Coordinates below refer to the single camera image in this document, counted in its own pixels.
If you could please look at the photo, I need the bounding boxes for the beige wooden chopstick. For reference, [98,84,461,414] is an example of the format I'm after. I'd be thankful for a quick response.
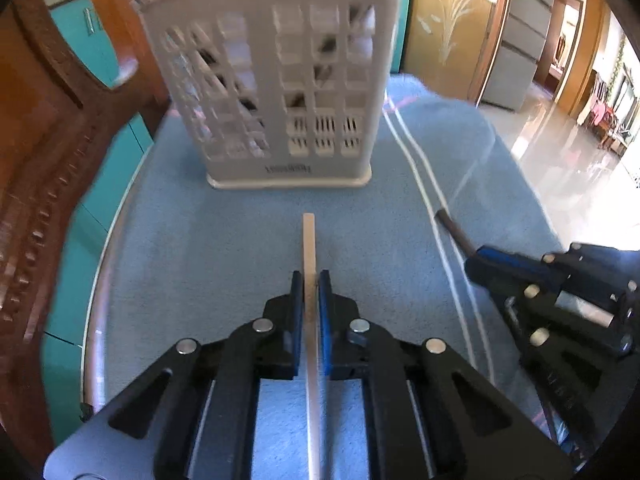
[303,212,322,480]

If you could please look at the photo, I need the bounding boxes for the dark grey textured chopstick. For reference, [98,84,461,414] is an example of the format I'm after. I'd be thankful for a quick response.
[435,208,476,258]

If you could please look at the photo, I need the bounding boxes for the teal lower kitchen cabinets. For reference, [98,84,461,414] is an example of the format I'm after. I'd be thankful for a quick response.
[41,0,414,446]

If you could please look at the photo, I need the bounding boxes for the blue towel with stripes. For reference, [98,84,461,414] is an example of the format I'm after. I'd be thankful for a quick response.
[81,72,564,480]

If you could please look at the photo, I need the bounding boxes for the white plastic utensil holder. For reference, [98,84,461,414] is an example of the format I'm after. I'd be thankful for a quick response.
[138,0,399,188]

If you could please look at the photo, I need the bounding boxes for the carved wooden chair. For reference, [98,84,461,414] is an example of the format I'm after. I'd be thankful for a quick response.
[1,0,170,477]

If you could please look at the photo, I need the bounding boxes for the etched glass sliding door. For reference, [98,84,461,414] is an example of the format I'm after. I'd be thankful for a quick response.
[401,0,510,104]

